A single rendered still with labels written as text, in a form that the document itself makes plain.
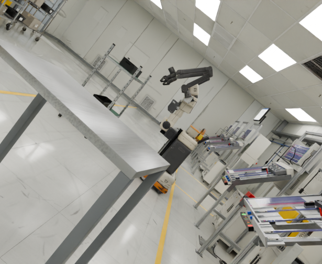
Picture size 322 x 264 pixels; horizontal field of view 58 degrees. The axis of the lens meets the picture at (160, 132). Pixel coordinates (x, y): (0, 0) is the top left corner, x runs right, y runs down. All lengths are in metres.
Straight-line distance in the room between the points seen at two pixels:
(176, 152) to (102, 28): 8.81
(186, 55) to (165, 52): 0.79
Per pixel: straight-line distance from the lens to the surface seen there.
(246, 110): 11.19
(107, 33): 11.78
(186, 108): 3.81
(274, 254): 2.71
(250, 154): 7.09
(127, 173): 0.83
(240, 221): 3.91
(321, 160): 4.00
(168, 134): 3.70
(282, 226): 2.42
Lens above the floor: 1.01
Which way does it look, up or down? 6 degrees down
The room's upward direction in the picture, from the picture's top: 39 degrees clockwise
